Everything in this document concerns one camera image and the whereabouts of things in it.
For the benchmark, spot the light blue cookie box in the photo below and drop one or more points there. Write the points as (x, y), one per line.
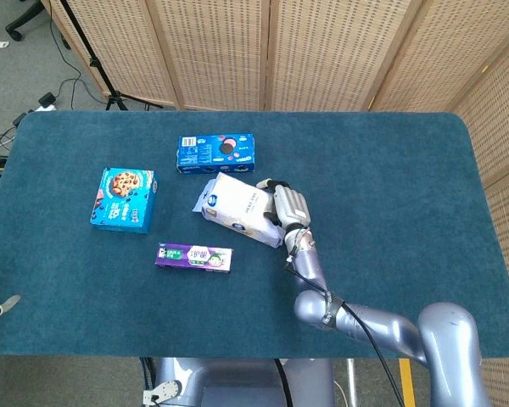
(123, 201)

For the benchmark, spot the metal table leg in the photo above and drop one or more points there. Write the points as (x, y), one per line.
(352, 381)

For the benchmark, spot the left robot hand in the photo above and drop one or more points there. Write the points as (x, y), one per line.
(2, 306)

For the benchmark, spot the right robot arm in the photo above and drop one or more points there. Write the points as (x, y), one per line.
(445, 339)

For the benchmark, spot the dark blue Oreo box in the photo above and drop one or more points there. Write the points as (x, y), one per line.
(216, 154)

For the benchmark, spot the blue felt table cover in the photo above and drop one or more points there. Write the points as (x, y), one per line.
(386, 191)

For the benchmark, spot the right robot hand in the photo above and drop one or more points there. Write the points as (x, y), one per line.
(292, 207)

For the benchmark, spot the black power adapter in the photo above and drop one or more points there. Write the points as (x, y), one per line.
(47, 99)

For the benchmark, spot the purple toothpaste box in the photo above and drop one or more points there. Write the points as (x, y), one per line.
(195, 258)

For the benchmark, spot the yellow floor tape strip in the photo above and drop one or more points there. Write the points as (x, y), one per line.
(407, 373)

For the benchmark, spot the grey-blue robot torso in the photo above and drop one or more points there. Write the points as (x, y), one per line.
(237, 381)

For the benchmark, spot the white metal bracket plate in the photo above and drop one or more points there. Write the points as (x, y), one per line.
(163, 391)

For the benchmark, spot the black office chair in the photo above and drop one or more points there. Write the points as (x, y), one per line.
(22, 20)

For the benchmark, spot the white tissue paper pack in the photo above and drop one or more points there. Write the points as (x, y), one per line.
(237, 207)

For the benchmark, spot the black tripod stand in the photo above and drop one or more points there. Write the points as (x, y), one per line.
(94, 63)

